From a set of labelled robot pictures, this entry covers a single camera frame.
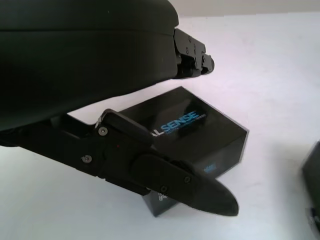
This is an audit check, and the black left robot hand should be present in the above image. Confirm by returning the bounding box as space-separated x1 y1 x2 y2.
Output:
0 0 240 217

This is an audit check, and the black RealSense box lid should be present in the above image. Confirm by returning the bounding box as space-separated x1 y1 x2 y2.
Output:
117 86 251 219

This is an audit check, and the black camera box base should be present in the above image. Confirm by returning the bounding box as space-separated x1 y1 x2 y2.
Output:
301 141 320 227

